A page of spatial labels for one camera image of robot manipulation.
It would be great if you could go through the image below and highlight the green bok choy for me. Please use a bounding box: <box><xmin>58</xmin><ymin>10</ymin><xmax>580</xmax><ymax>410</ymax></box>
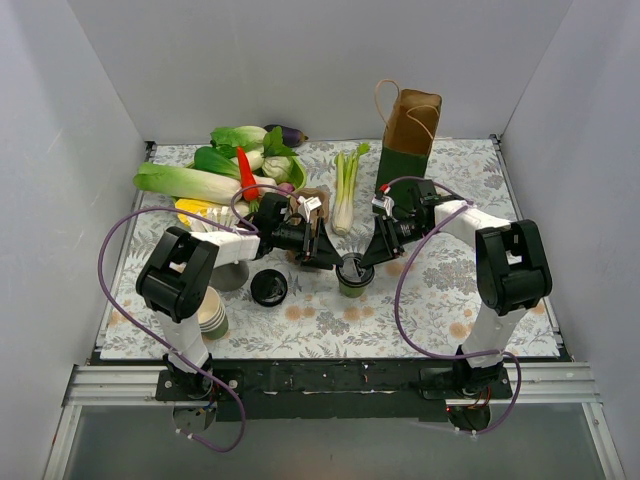
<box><xmin>193</xmin><ymin>146</ymin><xmax>241</xmax><ymax>180</ymax></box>

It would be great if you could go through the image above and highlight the brown cardboard cup carrier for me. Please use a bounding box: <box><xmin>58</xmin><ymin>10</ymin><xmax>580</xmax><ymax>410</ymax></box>
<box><xmin>290</xmin><ymin>188</ymin><xmax>330</xmax><ymax>223</ymax></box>

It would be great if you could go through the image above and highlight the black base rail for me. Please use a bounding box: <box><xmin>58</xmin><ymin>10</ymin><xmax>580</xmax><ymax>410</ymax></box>
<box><xmin>155</xmin><ymin>358</ymin><xmax>516</xmax><ymax>422</ymax></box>

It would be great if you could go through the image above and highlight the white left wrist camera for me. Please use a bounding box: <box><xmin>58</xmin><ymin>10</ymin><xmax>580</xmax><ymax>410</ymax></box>
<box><xmin>297</xmin><ymin>196</ymin><xmax>322</xmax><ymax>222</ymax></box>

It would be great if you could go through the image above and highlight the red carrot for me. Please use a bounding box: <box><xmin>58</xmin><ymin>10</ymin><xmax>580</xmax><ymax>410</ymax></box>
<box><xmin>236</xmin><ymin>147</ymin><xmax>260</xmax><ymax>212</ymax></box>

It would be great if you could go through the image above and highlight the green paper bag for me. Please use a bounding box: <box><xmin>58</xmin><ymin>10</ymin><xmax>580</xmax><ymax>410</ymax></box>
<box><xmin>374</xmin><ymin>79</ymin><xmax>443</xmax><ymax>189</ymax></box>

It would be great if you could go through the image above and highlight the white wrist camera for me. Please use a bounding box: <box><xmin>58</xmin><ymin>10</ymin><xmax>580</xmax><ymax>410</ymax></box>
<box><xmin>297</xmin><ymin>196</ymin><xmax>322</xmax><ymax>222</ymax></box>
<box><xmin>371</xmin><ymin>192</ymin><xmax>394</xmax><ymax>217</ymax></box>

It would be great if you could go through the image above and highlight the stack of green paper cups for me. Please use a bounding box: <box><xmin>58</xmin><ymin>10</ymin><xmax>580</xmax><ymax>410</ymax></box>
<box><xmin>197</xmin><ymin>287</ymin><xmax>229</xmax><ymax>340</ymax></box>

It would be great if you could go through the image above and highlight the pale green cabbage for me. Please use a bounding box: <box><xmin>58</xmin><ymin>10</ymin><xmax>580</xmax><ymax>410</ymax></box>
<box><xmin>262</xmin><ymin>156</ymin><xmax>293</xmax><ymax>184</ymax></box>

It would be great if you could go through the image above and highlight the grey straw holder cup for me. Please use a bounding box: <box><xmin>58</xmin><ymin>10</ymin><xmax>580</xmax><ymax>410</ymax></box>
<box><xmin>209</xmin><ymin>261</ymin><xmax>249</xmax><ymax>292</ymax></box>

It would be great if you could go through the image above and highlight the purple onion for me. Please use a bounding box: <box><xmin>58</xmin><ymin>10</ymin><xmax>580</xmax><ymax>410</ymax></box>
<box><xmin>277</xmin><ymin>183</ymin><xmax>295</xmax><ymax>193</ymax></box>

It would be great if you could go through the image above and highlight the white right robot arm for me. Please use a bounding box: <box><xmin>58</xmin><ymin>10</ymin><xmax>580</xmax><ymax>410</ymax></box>
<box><xmin>360</xmin><ymin>177</ymin><xmax>552</xmax><ymax>398</ymax></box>

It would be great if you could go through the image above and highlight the celery stalk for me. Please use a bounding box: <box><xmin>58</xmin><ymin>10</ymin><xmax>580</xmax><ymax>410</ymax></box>
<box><xmin>331</xmin><ymin>143</ymin><xmax>370</xmax><ymax>236</ymax></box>

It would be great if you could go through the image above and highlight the floral table mat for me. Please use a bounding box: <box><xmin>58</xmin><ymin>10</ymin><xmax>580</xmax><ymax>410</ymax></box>
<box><xmin>100</xmin><ymin>139</ymin><xmax>560</xmax><ymax>361</ymax></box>

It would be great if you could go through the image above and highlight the yellow corn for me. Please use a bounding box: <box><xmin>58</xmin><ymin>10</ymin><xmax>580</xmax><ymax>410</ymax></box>
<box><xmin>174</xmin><ymin>198</ymin><xmax>218</xmax><ymax>227</ymax></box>

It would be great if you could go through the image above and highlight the purple eggplant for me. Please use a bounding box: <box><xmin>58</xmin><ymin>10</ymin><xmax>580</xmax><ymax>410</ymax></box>
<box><xmin>264</xmin><ymin>124</ymin><xmax>309</xmax><ymax>148</ymax></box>

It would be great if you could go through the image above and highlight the single green paper cup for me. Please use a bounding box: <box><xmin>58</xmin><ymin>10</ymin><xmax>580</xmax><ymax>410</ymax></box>
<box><xmin>339</xmin><ymin>280</ymin><xmax>370</xmax><ymax>298</ymax></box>

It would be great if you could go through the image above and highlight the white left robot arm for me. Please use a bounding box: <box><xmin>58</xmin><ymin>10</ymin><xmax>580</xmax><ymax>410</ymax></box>
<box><xmin>136</xmin><ymin>193</ymin><xmax>344</xmax><ymax>400</ymax></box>

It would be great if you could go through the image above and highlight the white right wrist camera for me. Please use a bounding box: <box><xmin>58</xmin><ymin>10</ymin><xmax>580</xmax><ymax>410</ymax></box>
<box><xmin>371</xmin><ymin>192</ymin><xmax>394</xmax><ymax>217</ymax></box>

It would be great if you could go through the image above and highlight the black coffee cup lid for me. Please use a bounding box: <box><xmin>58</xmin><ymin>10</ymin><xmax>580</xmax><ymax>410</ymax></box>
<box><xmin>336</xmin><ymin>252</ymin><xmax>375</xmax><ymax>288</ymax></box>

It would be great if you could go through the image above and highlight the green vegetable tray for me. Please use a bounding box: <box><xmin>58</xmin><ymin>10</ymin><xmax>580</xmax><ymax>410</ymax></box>
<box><xmin>187</xmin><ymin>150</ymin><xmax>307</xmax><ymax>190</ymax></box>

